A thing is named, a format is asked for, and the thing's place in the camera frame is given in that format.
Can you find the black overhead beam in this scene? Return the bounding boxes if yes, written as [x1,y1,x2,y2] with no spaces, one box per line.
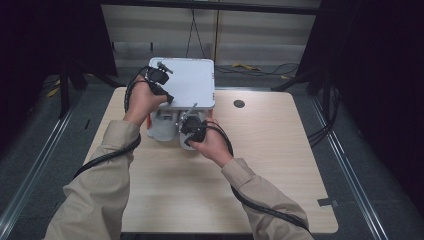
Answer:
[99,0,322,16]

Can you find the black stand leg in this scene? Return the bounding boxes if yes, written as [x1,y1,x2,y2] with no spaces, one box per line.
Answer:
[58,63,118,118]

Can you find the yellow strip on floor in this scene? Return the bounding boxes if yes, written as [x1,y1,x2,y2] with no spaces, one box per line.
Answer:
[231,62,262,72]

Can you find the black floor cables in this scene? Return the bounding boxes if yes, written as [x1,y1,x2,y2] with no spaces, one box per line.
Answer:
[214,62,300,78]

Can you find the black cable bundle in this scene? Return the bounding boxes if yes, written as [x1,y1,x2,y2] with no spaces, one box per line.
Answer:
[306,84,342,148]

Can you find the dark curtain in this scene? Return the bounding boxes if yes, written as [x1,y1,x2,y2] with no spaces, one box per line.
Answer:
[295,0,424,216]
[0,0,118,156]

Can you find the white shoe rack orange posts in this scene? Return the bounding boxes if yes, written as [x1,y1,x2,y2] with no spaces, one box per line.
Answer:
[137,57,216,141]

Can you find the black hanging cable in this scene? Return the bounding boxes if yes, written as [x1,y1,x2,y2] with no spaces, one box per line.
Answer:
[184,8,208,60]

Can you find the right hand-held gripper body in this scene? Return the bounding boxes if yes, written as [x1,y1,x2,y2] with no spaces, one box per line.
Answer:
[175,102,209,143]

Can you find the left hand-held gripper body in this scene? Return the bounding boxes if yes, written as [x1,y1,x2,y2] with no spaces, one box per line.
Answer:
[144,61,175,86]

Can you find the person's right hand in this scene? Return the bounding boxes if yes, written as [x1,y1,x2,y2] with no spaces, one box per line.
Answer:
[194,118,234,169]

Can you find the person's left hand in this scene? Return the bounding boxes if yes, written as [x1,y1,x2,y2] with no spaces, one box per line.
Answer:
[123,74,169,127]

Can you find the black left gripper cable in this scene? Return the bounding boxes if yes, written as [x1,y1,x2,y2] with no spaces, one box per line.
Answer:
[72,65,151,179]

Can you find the yellow floor marker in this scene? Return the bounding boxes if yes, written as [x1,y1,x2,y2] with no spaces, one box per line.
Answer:
[45,79,62,99]

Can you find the metal floor rail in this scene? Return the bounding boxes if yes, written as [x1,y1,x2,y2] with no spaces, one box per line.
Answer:
[309,95,390,240]
[0,98,80,232]

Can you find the grey tape strip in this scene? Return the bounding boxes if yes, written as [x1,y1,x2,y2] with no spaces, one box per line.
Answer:
[316,197,340,208]

